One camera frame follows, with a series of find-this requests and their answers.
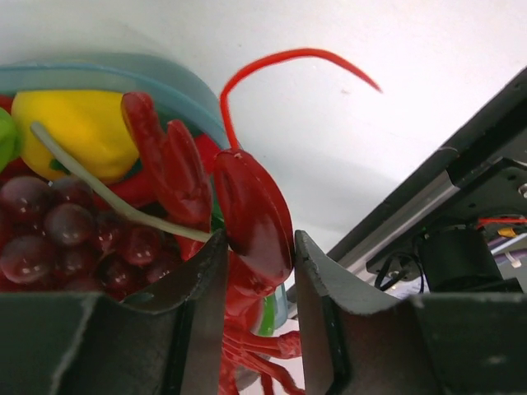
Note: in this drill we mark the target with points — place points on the red plastic lobster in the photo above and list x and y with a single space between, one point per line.
255 214

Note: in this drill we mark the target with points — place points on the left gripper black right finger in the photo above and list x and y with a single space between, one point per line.
356 339

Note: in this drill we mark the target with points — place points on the green leafy vegetable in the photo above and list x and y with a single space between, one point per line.
9 140

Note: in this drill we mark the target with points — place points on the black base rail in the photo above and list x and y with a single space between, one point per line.
436 226

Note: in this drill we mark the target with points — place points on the dark red grape bunch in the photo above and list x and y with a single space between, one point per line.
54 237

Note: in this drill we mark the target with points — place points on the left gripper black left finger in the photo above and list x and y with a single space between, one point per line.
165 339

